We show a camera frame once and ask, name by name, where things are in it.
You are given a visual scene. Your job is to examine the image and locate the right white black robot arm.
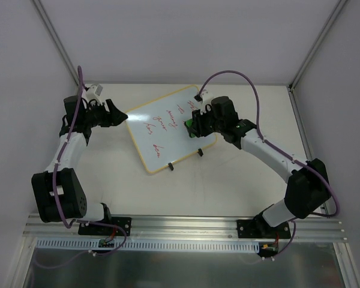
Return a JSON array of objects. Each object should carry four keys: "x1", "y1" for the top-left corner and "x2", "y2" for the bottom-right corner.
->
[{"x1": 185, "y1": 95, "x2": 331, "y2": 238}]

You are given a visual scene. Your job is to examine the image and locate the left aluminium frame post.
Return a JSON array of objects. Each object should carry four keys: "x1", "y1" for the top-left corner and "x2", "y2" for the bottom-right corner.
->
[{"x1": 31, "y1": 0, "x2": 85, "y2": 211}]

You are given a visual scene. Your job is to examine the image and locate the right aluminium frame post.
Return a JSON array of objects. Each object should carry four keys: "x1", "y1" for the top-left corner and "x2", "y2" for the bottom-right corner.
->
[{"x1": 287, "y1": 0, "x2": 349, "y2": 217}]

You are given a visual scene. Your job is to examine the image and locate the gold framed whiteboard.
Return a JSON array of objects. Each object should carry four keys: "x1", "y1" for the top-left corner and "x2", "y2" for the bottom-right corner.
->
[{"x1": 126, "y1": 85, "x2": 217, "y2": 174}]

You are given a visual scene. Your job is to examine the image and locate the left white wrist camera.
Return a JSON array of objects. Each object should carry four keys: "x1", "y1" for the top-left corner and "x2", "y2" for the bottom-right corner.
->
[{"x1": 86, "y1": 84, "x2": 103, "y2": 103}]

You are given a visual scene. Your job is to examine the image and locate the white slotted cable duct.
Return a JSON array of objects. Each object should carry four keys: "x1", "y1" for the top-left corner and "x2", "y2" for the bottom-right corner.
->
[{"x1": 35, "y1": 238, "x2": 260, "y2": 254}]

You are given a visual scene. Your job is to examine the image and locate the aluminium frame post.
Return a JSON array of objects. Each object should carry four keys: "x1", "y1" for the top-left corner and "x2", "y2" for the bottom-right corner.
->
[
  {"x1": 287, "y1": 0, "x2": 349, "y2": 217},
  {"x1": 31, "y1": 0, "x2": 85, "y2": 211}
]

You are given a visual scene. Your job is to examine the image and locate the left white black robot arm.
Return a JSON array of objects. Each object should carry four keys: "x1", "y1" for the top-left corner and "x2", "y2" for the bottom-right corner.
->
[{"x1": 31, "y1": 95, "x2": 128, "y2": 236}]

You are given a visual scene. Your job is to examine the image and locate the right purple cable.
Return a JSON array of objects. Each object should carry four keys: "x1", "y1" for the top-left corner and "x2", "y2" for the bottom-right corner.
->
[{"x1": 194, "y1": 70, "x2": 340, "y2": 265}]

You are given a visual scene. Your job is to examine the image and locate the aluminium mounting rail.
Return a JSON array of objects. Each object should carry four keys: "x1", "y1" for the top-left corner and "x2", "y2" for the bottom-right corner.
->
[{"x1": 22, "y1": 214, "x2": 348, "y2": 243}]

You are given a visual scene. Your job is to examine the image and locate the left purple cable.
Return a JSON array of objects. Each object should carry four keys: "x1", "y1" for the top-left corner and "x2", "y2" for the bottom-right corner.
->
[{"x1": 32, "y1": 65, "x2": 128, "y2": 269}]

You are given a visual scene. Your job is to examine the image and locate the purple cable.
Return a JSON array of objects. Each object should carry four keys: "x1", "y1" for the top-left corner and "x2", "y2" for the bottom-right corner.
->
[
  {"x1": 194, "y1": 70, "x2": 340, "y2": 265},
  {"x1": 32, "y1": 65, "x2": 128, "y2": 269}
]

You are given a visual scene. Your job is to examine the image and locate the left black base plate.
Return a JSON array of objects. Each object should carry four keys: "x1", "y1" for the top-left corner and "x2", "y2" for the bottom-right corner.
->
[{"x1": 78, "y1": 217, "x2": 132, "y2": 237}]

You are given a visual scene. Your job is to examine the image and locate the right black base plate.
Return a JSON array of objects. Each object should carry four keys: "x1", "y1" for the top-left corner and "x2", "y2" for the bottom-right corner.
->
[{"x1": 236, "y1": 218, "x2": 291, "y2": 239}]

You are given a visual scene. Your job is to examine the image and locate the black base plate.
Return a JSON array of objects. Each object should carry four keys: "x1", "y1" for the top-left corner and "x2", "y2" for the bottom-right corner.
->
[
  {"x1": 236, "y1": 218, "x2": 291, "y2": 239},
  {"x1": 78, "y1": 217, "x2": 132, "y2": 237}
]

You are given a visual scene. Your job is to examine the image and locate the green whiteboard eraser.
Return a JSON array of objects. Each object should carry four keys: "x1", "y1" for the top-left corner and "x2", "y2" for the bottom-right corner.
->
[{"x1": 184, "y1": 119, "x2": 196, "y2": 138}]

